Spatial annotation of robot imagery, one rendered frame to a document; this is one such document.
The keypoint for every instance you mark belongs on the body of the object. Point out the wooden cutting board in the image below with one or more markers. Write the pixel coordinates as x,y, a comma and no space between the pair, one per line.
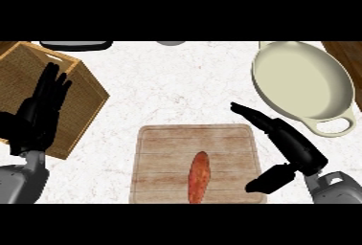
198,162

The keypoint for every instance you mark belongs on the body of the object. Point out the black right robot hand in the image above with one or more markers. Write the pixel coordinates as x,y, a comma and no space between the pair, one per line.
287,143

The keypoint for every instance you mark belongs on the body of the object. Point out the orange sweet potato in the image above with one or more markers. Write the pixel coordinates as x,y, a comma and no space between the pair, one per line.
200,177

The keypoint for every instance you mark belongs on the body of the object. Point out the brown wooden object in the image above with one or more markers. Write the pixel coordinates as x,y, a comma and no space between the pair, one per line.
349,63

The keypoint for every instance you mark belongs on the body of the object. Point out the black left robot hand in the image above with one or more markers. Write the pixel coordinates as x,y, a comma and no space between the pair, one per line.
37,121

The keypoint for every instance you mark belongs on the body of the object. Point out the wicker basket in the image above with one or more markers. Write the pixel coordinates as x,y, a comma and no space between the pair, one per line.
52,95

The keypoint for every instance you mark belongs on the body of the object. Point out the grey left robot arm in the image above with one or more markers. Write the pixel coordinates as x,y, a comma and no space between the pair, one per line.
21,180

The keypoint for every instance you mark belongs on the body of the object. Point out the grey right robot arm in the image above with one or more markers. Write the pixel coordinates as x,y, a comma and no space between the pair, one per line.
336,189

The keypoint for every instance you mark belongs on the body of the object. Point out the grey round object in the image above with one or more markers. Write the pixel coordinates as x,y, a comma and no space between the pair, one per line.
170,42

